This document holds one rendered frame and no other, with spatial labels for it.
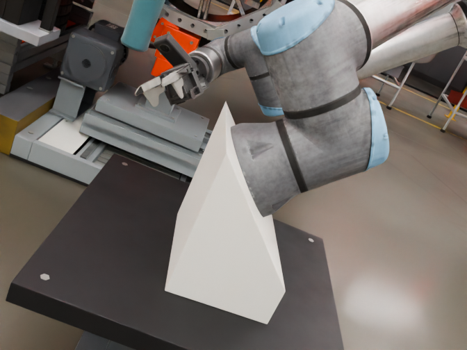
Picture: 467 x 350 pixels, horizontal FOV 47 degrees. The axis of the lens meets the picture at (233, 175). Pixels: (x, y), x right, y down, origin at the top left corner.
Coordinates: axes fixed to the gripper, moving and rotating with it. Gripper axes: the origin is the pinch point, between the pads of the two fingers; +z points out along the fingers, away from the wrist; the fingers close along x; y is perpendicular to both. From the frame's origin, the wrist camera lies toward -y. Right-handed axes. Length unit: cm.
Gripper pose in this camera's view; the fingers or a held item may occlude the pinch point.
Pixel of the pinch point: (149, 85)
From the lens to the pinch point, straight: 122.4
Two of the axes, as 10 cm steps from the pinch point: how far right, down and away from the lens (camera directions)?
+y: 3.6, 8.9, 2.9
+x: -8.3, 1.6, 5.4
